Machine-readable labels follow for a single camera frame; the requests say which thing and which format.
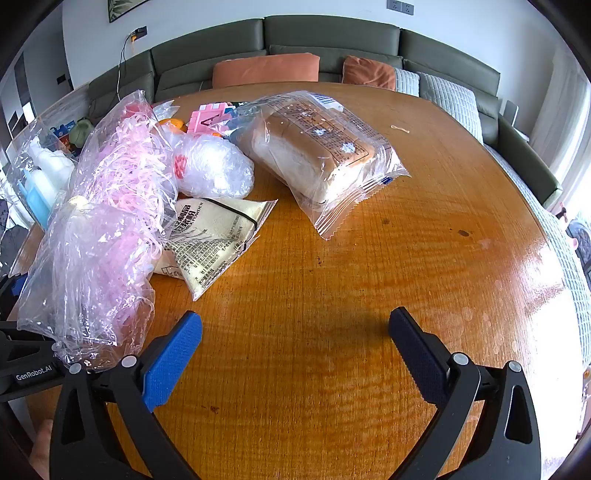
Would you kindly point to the blue shopping bag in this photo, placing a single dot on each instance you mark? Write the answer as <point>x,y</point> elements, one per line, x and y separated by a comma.
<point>63,130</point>

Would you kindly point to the framed wall picture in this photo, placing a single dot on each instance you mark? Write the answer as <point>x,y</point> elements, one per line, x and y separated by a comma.
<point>124,9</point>

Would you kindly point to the clear bag of pink shreds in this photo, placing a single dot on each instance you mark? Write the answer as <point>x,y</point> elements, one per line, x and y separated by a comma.
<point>127,170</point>

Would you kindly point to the person's left hand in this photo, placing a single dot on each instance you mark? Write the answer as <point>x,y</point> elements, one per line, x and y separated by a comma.
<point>40,450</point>

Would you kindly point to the bread loaf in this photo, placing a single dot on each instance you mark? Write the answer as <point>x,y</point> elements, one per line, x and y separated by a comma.
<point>314,143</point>

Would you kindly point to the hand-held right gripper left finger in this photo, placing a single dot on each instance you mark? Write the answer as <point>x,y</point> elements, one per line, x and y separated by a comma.
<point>173,357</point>

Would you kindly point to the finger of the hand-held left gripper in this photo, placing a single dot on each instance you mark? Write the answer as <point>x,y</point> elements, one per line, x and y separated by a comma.
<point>18,285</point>

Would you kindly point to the zip bag of white bottles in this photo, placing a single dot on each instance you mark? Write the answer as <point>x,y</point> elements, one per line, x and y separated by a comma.
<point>39,184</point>

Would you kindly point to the clear plastic wrap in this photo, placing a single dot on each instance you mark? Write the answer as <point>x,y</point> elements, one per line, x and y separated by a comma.
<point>214,166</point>

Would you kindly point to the pink toy block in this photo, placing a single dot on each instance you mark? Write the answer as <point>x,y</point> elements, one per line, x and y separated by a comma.
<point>207,121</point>

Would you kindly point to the small white rubber band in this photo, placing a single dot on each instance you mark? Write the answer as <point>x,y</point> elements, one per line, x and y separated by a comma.
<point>400,129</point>

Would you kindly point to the white curtain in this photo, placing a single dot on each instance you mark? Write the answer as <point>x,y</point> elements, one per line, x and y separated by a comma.
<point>568,120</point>

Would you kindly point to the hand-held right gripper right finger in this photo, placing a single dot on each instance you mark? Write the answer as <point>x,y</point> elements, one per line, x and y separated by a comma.
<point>418,355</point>

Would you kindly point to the green plush hat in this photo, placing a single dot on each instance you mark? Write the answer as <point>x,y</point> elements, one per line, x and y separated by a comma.
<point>82,131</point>

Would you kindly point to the large grey striped pillow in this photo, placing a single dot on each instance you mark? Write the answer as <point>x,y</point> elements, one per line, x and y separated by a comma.
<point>455,104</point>

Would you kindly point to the green leather sofa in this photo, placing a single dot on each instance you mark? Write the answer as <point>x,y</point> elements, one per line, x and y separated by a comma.
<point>323,32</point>

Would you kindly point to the clear plastic bag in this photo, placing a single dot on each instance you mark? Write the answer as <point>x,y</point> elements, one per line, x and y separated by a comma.
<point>87,281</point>

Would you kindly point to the small grey striped pillow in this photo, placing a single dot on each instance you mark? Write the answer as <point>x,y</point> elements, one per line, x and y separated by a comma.
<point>407,82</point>

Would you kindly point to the wall socket with charger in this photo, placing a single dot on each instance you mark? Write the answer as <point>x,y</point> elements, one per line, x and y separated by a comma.
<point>138,32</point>

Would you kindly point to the long orange cushion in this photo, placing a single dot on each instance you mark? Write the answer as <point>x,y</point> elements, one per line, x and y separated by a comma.
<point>265,69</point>

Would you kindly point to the beige powder packet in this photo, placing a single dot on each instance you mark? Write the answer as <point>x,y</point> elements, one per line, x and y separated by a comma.
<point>212,240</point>

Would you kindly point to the small orange cushion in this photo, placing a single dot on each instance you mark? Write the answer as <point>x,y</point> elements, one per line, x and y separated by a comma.
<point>368,73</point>

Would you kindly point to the grey wall outlet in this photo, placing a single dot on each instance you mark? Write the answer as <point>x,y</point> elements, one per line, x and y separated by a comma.
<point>400,5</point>

